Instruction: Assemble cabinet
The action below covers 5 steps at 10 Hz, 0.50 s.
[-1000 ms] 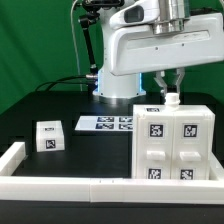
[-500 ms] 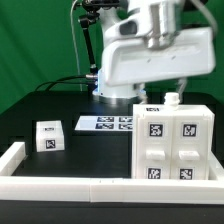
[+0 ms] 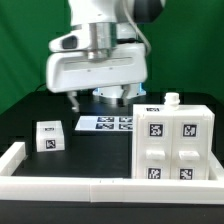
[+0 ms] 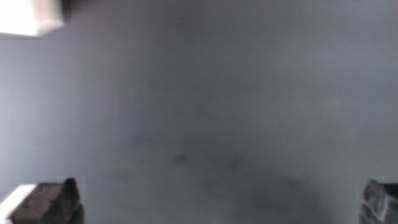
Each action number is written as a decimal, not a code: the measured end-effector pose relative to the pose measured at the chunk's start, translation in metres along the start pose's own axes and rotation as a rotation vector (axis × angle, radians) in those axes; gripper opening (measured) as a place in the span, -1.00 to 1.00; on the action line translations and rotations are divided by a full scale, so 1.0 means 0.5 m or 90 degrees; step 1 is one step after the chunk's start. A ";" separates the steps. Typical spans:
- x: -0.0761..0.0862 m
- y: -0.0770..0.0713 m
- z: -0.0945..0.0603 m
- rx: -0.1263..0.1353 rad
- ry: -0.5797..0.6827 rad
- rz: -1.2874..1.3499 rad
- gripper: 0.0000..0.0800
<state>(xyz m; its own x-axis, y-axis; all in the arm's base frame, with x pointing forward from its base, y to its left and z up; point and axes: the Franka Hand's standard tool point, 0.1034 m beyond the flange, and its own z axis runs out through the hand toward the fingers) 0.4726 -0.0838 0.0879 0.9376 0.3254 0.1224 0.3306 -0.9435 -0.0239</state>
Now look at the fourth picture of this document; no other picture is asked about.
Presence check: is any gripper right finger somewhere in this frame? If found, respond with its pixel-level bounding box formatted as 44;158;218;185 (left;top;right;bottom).
358;180;398;224

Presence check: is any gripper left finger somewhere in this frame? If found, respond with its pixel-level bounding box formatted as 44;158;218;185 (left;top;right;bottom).
0;178;85;224

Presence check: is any white U-shaped fence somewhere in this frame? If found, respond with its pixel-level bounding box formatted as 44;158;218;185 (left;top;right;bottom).
0;0;63;37

